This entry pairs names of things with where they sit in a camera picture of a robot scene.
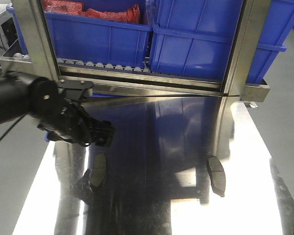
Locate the stainless steel rack frame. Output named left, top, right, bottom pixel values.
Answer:
left=0, top=0, right=271, bottom=123

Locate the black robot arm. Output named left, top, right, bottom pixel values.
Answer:
left=0, top=71, right=114, bottom=203

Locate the red mesh bag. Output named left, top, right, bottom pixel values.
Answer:
left=41, top=0, right=141, bottom=24

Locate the brake pad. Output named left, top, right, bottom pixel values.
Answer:
left=207, top=156, right=226, bottom=197
left=90, top=153, right=107, bottom=192

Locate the blue plastic bin left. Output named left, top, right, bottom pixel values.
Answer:
left=6, top=6, right=153, bottom=71

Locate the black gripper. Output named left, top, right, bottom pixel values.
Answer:
left=30, top=77, right=115, bottom=203

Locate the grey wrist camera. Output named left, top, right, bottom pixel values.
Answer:
left=57, top=79, right=94, bottom=103

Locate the blue lower bin left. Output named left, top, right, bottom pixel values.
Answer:
left=45, top=132, right=51, bottom=142

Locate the blue plastic bin right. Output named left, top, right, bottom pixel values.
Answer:
left=147, top=0, right=294, bottom=84

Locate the blue plastic bin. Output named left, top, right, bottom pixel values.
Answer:
left=147, top=0, right=294, bottom=84
left=6, top=6, right=153, bottom=71

